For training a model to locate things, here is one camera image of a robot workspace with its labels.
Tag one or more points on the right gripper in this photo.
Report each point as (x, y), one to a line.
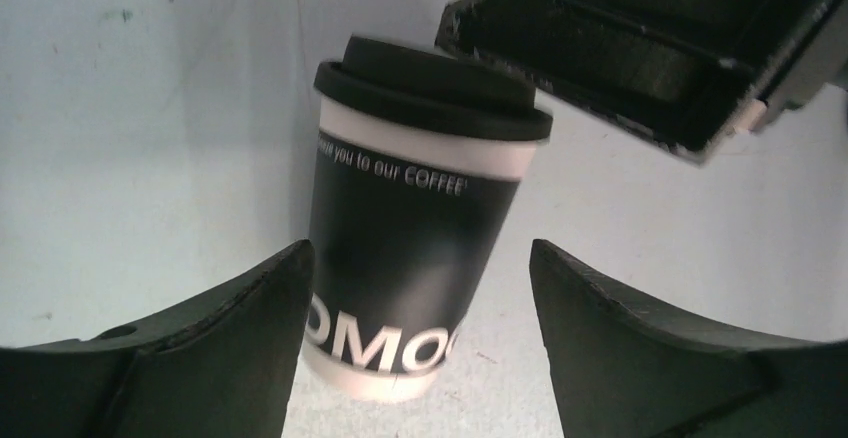
(681, 75)

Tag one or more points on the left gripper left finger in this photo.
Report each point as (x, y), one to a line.
(219, 364)

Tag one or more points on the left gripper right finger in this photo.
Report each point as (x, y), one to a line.
(626, 364)

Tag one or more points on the black paper coffee cup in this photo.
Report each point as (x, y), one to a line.
(403, 224)

